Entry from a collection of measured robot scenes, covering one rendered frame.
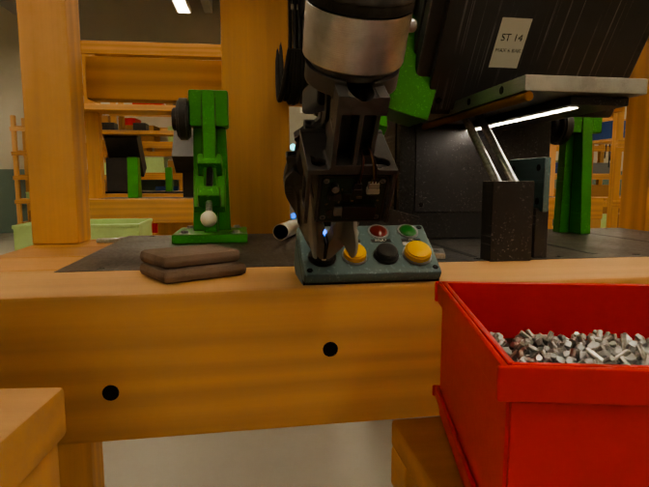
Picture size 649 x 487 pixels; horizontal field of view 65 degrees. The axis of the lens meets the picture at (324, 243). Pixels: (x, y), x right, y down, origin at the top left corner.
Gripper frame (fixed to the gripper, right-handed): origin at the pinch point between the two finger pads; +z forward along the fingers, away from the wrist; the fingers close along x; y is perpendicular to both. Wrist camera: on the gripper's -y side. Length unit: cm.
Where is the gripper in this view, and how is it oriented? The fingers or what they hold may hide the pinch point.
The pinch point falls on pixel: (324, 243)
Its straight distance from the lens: 53.0
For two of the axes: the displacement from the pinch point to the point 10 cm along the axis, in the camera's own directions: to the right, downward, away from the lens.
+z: -0.9, 7.5, 6.6
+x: 9.9, -0.2, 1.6
